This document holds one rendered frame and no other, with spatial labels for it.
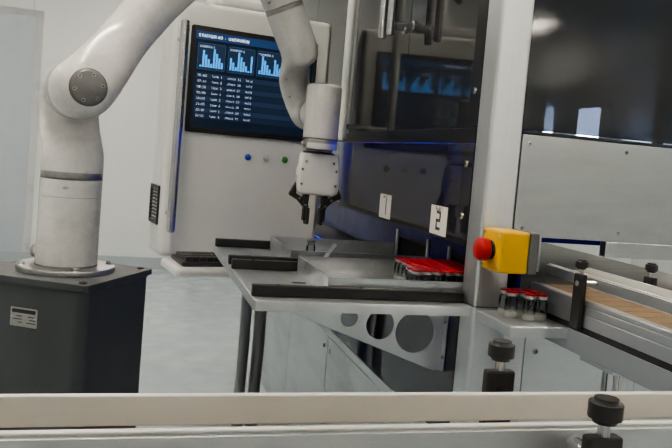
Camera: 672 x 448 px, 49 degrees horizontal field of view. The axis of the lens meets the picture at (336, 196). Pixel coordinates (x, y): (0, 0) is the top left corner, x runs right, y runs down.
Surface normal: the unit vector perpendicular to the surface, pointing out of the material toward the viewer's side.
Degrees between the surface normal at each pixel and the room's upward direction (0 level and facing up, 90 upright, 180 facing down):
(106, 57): 63
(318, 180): 88
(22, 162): 90
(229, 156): 90
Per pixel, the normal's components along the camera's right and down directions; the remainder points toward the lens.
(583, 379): 0.26, 0.07
